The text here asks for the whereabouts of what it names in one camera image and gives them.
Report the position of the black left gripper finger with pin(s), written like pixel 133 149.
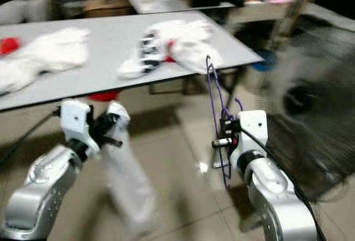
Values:
pixel 113 141

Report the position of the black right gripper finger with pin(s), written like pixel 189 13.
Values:
pixel 222 143
pixel 226 122

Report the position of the purple plastic hanger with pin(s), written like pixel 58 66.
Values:
pixel 224 113

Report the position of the plain white garment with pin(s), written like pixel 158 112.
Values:
pixel 130 191

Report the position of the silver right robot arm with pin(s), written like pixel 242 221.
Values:
pixel 277 196

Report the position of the red round object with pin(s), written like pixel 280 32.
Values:
pixel 104 95

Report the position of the blue round object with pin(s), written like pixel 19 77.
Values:
pixel 265 60

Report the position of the black mesh fan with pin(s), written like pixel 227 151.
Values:
pixel 305 102

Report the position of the cream striped garment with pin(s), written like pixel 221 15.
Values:
pixel 50 55

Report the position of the red garment under white cloth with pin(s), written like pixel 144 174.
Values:
pixel 171 49

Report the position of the brown cardboard box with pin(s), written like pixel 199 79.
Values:
pixel 108 8

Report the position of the small red garment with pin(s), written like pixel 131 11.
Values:
pixel 9 46

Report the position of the grey square pillow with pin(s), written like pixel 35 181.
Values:
pixel 22 12

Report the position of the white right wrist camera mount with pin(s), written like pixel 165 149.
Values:
pixel 254 127

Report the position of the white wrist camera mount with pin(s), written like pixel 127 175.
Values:
pixel 254 127
pixel 76 120

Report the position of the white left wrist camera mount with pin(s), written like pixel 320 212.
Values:
pixel 76 120

